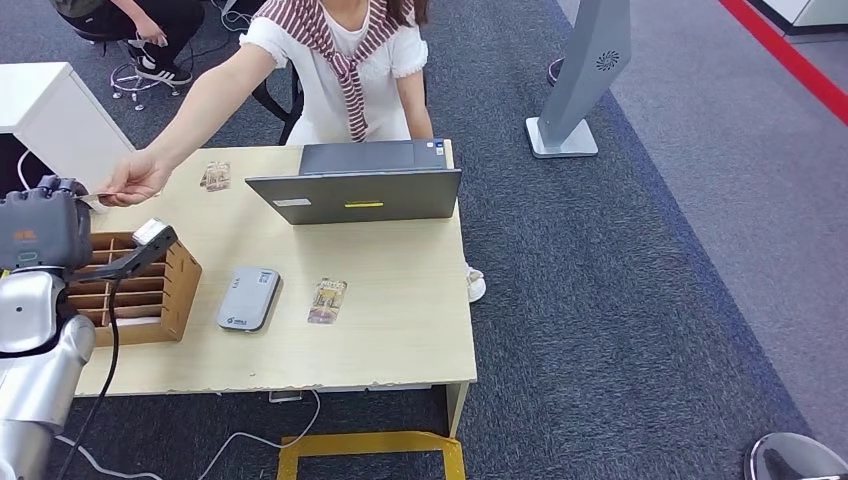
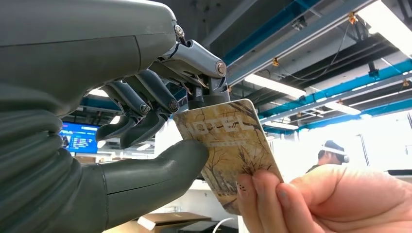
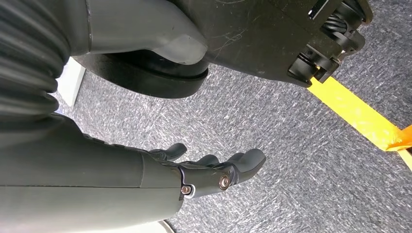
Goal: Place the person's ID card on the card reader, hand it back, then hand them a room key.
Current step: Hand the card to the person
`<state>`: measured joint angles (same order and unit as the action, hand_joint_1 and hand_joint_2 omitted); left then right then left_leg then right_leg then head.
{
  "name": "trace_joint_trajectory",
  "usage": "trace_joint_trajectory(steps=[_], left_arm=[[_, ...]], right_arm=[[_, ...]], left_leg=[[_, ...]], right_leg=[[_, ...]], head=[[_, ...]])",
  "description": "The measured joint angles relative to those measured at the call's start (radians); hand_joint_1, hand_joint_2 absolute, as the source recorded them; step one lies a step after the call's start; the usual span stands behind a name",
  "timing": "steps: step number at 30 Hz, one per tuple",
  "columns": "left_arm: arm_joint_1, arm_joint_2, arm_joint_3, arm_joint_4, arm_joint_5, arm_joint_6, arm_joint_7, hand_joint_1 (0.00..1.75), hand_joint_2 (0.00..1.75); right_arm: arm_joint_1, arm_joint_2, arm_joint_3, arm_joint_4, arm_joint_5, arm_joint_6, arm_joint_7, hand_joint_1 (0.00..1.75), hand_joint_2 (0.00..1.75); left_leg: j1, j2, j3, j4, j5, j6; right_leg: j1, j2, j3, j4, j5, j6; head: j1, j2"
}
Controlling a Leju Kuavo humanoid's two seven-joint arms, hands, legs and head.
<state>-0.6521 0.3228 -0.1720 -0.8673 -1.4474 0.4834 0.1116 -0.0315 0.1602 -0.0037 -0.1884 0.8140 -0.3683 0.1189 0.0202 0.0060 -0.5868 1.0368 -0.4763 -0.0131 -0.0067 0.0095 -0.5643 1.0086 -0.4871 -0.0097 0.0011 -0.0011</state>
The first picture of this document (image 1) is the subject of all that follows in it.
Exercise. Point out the small label under desk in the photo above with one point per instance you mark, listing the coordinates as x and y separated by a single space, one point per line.
285 396

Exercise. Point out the black sneaker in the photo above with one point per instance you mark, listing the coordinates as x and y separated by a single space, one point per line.
166 71

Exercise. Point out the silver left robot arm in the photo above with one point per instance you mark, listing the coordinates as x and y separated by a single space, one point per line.
33 371

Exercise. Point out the person's right hand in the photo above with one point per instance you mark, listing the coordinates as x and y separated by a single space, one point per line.
136 179

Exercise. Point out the chrome stool base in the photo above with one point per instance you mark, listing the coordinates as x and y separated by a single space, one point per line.
136 83

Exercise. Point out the grey laptop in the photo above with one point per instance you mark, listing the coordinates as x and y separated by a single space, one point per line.
363 199

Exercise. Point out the grey card reader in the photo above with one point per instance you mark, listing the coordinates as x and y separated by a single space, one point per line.
247 298

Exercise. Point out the person's white shoe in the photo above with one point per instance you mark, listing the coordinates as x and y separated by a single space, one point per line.
475 286

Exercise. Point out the yellow floor tape frame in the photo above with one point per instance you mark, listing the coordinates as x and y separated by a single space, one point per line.
371 442

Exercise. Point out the small patterned card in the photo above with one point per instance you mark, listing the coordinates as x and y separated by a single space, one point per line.
216 176

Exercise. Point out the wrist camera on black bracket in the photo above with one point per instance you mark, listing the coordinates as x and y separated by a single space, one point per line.
151 236

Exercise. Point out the white furniture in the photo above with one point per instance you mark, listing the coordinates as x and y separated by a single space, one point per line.
821 10

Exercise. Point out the pale key card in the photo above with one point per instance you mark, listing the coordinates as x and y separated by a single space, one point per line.
89 197

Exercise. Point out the background person's hand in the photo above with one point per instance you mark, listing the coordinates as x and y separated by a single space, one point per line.
154 32

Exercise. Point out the person's left forearm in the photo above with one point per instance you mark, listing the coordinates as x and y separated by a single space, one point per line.
416 116

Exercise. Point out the background person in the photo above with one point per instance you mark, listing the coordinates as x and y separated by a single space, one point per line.
172 16

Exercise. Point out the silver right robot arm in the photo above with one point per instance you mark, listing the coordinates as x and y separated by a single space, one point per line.
795 460

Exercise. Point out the grey kiosk stand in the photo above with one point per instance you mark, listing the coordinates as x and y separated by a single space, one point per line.
583 73

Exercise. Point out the light wooden desk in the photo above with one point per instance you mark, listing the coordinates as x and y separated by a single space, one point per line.
371 318

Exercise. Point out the dark round object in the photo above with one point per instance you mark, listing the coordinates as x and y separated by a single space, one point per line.
555 71

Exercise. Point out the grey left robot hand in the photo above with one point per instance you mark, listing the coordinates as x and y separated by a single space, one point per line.
43 228

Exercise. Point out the person's right forearm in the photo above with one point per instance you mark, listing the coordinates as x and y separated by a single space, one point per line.
189 122

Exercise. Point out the patterned ID card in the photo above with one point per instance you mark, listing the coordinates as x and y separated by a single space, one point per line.
326 301

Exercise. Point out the white cabinet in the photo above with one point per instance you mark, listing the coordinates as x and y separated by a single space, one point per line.
63 119

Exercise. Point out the wooden card organizer box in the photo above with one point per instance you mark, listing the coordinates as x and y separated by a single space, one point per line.
179 298

